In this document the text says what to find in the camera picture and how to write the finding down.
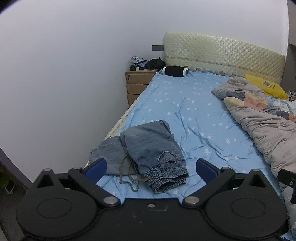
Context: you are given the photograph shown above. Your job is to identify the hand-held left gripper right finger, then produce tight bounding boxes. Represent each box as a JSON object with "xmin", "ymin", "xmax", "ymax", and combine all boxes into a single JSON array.
[{"xmin": 183, "ymin": 159, "xmax": 270, "ymax": 207}]

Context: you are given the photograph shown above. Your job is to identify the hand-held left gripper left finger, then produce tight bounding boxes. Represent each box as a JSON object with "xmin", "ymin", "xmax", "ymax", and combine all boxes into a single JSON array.
[{"xmin": 33, "ymin": 158, "xmax": 121, "ymax": 208}]

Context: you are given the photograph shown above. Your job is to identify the blue denim jeans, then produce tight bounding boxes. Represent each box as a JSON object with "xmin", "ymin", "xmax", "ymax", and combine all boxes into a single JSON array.
[{"xmin": 89, "ymin": 120, "xmax": 189, "ymax": 194}]

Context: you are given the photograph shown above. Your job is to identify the bed with blue star sheet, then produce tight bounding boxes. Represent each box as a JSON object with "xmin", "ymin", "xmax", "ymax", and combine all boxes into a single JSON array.
[{"xmin": 84, "ymin": 70, "xmax": 292, "ymax": 241}]

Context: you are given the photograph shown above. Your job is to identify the grey patchwork quilt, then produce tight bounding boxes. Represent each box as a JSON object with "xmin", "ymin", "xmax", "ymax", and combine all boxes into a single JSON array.
[{"xmin": 211, "ymin": 77, "xmax": 296, "ymax": 193}]

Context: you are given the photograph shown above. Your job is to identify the yellow pillow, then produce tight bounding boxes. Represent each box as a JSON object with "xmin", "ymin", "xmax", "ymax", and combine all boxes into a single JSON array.
[{"xmin": 243, "ymin": 74, "xmax": 289, "ymax": 100}]

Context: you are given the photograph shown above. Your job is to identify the wooden nightstand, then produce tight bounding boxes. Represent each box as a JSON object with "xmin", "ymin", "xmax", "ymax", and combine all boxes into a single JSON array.
[{"xmin": 125, "ymin": 68, "xmax": 159, "ymax": 107}]

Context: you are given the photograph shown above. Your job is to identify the black neck pillow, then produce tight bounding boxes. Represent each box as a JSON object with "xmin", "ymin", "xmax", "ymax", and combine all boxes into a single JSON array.
[{"xmin": 161, "ymin": 65, "xmax": 189, "ymax": 77}]

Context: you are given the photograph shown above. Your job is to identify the grey built-in wardrobe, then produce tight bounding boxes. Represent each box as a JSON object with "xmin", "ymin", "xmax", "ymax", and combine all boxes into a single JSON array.
[{"xmin": 281, "ymin": 40, "xmax": 296, "ymax": 93}]

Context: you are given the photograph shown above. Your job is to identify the blue and white packet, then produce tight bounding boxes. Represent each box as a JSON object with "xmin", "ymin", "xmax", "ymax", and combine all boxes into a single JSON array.
[{"xmin": 130, "ymin": 56, "xmax": 148, "ymax": 67}]

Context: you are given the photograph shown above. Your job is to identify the cream quilted headboard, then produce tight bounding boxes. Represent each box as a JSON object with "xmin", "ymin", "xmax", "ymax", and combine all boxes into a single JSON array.
[{"xmin": 163, "ymin": 32, "xmax": 285, "ymax": 87}]

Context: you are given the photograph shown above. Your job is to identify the black clothing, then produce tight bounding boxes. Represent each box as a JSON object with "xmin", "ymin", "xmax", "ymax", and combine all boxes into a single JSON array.
[{"xmin": 147, "ymin": 57, "xmax": 166, "ymax": 71}]

